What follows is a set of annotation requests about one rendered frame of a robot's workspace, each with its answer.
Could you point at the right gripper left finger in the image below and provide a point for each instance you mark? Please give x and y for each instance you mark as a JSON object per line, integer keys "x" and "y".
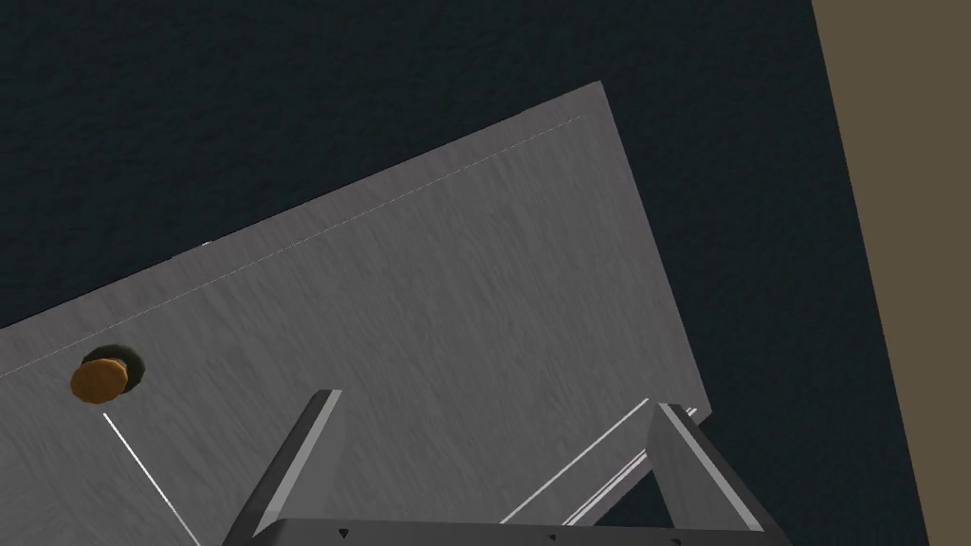
{"x": 292, "y": 462}

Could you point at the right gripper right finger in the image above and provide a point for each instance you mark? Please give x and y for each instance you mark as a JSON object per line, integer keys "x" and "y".
{"x": 702, "y": 478}

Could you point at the brown round knob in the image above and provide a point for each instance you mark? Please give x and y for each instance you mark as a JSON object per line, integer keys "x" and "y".
{"x": 98, "y": 379}

